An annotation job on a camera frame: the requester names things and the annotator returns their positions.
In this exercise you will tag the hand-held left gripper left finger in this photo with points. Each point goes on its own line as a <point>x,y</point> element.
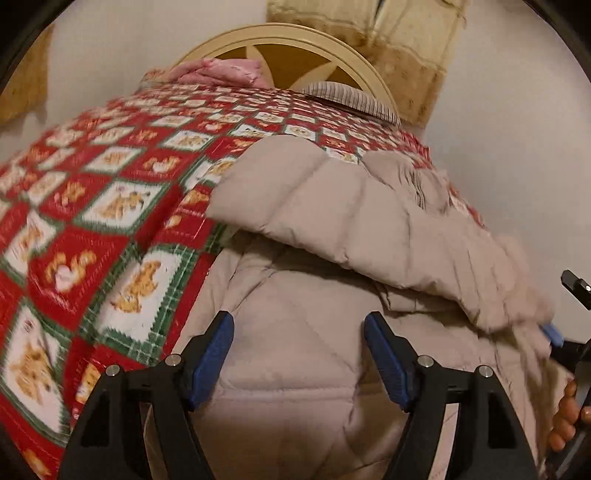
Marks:
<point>211,362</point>

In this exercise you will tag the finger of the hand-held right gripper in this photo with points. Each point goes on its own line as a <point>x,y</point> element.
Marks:
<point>552,333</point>
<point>577,288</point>

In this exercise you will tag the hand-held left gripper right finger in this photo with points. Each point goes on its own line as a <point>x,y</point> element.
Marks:
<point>388,364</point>

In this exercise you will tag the beige puffer jacket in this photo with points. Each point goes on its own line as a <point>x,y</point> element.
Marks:
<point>323,221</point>

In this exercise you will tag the person's right hand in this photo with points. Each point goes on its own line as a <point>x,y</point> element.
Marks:
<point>564,415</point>

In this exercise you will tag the red printed checkered blanket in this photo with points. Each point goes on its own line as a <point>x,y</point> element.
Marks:
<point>106,194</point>

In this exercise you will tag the striped pillow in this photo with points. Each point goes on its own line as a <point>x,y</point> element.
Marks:
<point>355,99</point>

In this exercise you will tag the beige patterned curtain panel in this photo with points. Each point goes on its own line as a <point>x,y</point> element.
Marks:
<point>323,23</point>
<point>25,78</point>
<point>415,55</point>

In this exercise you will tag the pink pillow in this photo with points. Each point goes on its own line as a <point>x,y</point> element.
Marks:
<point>217,71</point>

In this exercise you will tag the cream round headboard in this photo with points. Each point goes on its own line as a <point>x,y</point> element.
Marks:
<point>295,46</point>

